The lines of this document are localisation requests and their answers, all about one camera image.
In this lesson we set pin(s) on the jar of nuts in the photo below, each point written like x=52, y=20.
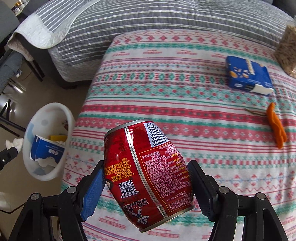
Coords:
x=285, y=51

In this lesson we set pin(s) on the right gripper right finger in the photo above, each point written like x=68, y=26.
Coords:
x=204, y=190

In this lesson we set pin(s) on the grey striped quilted cover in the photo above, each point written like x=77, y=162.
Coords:
x=69, y=38

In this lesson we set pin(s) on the red drink can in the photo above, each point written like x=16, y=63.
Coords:
x=146, y=174

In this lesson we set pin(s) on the patterned red green tablecloth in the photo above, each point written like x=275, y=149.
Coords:
x=178, y=79

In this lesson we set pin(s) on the blue milk carton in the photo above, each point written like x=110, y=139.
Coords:
x=249, y=76

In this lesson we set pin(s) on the crumpled white tissue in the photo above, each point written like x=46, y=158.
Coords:
x=17, y=143

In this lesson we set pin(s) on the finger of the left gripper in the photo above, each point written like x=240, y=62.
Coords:
x=7, y=155

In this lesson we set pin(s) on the blue torn carton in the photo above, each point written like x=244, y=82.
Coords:
x=46, y=152

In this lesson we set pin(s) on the white patterned trash bin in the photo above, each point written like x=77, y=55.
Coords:
x=51, y=119

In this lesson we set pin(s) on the yellow green sponge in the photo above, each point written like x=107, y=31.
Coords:
x=58, y=138

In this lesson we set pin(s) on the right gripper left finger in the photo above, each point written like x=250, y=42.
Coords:
x=90, y=189

